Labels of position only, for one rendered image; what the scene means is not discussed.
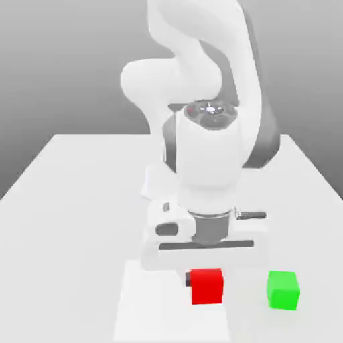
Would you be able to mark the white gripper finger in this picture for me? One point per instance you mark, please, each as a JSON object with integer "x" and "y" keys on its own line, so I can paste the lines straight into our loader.
{"x": 188, "y": 279}

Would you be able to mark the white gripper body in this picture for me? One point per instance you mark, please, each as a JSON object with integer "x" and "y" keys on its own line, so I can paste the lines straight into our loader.
{"x": 203, "y": 256}

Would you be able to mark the small red cube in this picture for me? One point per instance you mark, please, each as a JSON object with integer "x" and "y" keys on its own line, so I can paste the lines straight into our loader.
{"x": 207, "y": 286}

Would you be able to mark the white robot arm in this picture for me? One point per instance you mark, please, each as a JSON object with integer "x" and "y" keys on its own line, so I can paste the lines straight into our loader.
{"x": 209, "y": 160}

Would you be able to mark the small green cube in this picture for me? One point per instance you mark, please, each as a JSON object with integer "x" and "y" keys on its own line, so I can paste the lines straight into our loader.
{"x": 283, "y": 290}

